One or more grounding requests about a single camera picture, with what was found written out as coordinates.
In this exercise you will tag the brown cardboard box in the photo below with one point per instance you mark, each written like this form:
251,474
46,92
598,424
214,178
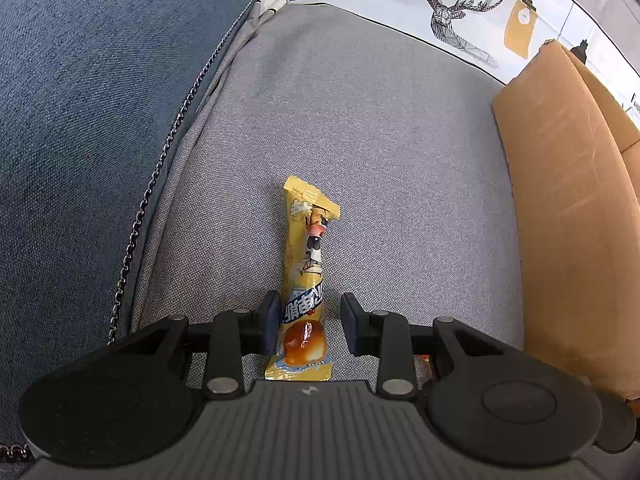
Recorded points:
560,210

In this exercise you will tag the small orange snack packet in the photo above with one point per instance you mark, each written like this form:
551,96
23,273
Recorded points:
429,364

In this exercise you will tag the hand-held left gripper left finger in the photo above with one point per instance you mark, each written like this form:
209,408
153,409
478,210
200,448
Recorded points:
271,322

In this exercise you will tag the long yellow snack packet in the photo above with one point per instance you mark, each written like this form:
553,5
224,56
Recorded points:
305,270

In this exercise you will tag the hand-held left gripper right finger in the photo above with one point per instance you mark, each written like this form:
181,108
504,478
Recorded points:
351,325

